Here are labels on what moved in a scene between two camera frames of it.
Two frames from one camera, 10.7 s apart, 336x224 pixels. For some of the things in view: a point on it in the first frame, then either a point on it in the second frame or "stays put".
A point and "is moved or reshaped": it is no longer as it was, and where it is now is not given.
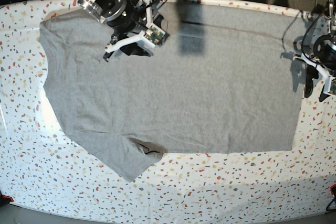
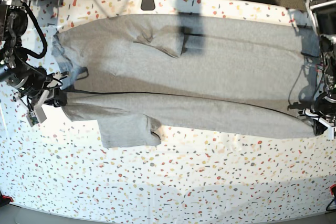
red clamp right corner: x=331 y=187 stays put
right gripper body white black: x=324 y=59 → x=322 y=114
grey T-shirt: x=227 y=78 is moved or reshaped
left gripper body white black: x=136 y=19 → x=33 y=85
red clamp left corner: x=8 y=197 stays put
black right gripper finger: x=312 y=72 → x=318 y=127
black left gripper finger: x=134 y=49 → x=60 y=97
